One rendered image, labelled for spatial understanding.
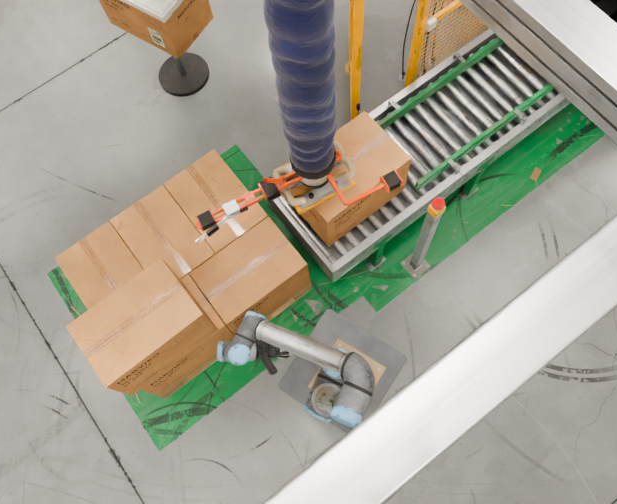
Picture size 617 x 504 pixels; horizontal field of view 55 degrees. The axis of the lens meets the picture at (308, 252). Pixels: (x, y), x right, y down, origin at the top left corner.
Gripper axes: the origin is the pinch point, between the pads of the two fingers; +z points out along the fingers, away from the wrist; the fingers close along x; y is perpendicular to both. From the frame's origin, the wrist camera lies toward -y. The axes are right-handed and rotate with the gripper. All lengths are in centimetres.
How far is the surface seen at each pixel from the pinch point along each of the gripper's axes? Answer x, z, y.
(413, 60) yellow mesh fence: 11, 94, 185
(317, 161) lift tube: -30, 4, 85
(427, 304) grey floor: 70, 124, 42
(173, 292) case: 46, -48, 39
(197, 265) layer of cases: 83, -28, 64
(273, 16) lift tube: -112, -46, 91
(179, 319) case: 44, -46, 24
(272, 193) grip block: -1, -8, 80
